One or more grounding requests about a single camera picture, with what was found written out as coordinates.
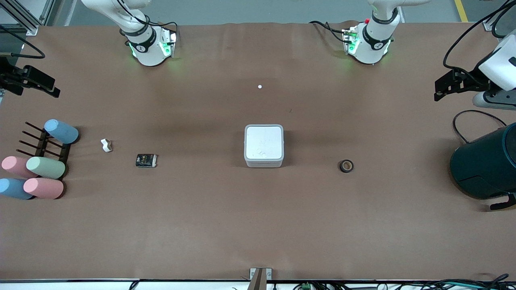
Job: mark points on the green plastic cup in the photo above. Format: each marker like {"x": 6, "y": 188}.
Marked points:
{"x": 45, "y": 167}

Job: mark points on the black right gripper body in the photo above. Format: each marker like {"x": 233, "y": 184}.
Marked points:
{"x": 9, "y": 76}

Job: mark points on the dark teal round appliance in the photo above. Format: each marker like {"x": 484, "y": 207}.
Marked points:
{"x": 483, "y": 165}

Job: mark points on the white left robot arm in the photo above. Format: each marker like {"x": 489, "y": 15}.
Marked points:
{"x": 375, "y": 40}

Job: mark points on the black cup rack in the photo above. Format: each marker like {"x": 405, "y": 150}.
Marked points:
{"x": 42, "y": 151}

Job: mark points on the pink plastic cup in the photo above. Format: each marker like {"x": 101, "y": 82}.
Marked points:
{"x": 14, "y": 166}
{"x": 43, "y": 188}

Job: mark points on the black snack wrapper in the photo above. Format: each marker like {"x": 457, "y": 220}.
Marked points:
{"x": 146, "y": 160}

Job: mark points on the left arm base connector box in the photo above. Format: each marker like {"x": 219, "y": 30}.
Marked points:
{"x": 350, "y": 40}

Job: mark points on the black tape roll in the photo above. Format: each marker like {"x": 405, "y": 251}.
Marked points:
{"x": 346, "y": 166}

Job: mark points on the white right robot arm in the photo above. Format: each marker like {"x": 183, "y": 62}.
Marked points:
{"x": 141, "y": 44}

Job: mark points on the aluminium frame profile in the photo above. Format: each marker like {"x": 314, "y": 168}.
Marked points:
{"x": 24, "y": 18}
{"x": 494, "y": 22}

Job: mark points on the metal table edge bracket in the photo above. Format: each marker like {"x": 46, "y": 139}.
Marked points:
{"x": 260, "y": 278}

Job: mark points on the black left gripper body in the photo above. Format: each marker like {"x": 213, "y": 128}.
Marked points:
{"x": 474, "y": 78}

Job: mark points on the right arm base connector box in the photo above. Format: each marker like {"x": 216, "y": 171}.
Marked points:
{"x": 168, "y": 43}

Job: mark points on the white square trash bin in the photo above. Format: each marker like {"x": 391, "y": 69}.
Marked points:
{"x": 264, "y": 145}

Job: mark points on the blue plastic cup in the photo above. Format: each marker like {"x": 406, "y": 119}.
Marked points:
{"x": 13, "y": 188}
{"x": 61, "y": 131}

